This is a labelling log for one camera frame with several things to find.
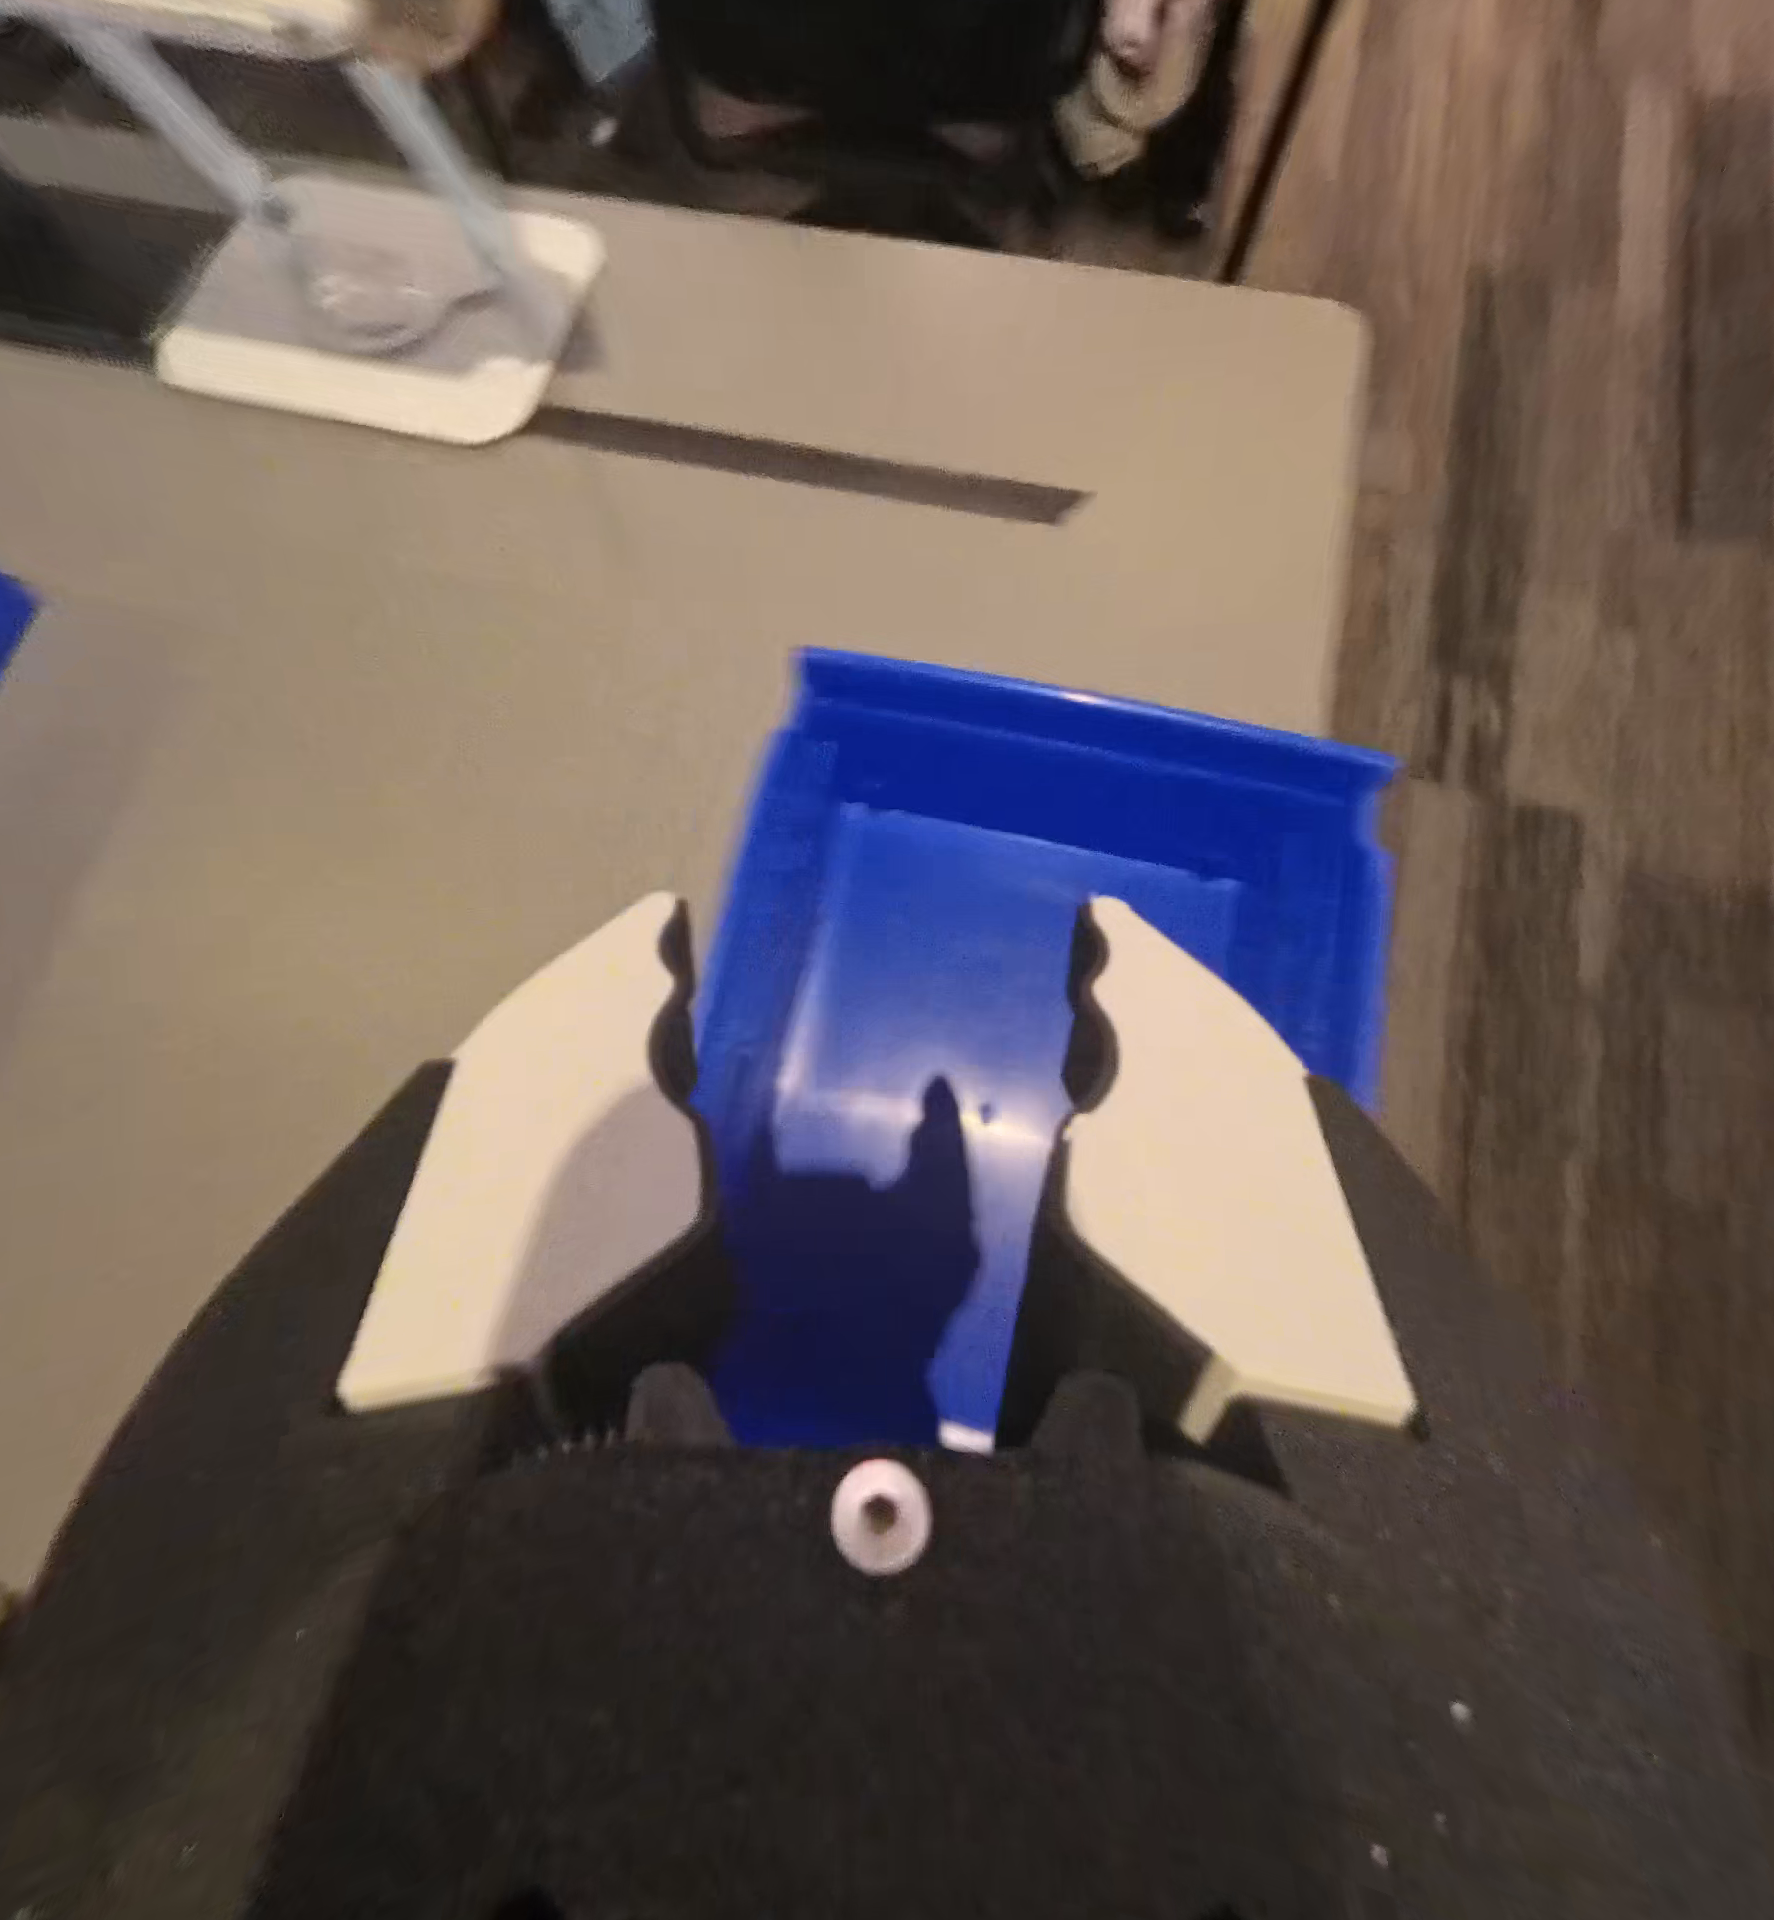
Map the black office chair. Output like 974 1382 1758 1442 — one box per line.
644 0 1101 252

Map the pale crumpled cloth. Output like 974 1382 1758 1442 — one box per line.
1049 0 1221 178

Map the blue parts bin with divider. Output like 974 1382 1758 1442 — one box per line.
688 644 1401 1453

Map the white document stand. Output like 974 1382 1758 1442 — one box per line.
0 0 611 450

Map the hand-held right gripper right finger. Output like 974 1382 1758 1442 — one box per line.
1027 896 1420 1445

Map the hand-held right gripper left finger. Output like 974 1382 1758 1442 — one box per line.
334 891 715 1418

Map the black tripod light stand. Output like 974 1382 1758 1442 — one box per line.
1214 0 1347 285

